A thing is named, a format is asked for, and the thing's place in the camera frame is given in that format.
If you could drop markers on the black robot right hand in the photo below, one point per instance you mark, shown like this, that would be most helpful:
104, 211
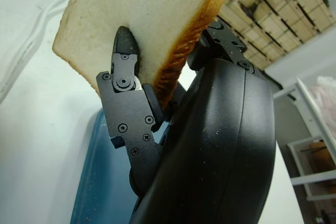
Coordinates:
210, 142

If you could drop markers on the slice of toast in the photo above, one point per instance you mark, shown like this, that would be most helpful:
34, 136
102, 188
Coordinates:
131, 3

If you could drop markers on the white metal shelf rack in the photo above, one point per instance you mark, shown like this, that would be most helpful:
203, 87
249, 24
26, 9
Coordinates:
302, 179

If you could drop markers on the blue plastic tray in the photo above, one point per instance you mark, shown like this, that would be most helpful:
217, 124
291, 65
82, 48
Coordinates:
99, 182

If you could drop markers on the pink plastic bag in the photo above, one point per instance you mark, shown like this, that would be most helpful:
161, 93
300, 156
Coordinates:
324, 95

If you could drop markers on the stacked wooden crates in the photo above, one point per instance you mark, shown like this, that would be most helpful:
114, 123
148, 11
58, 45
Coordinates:
288, 3

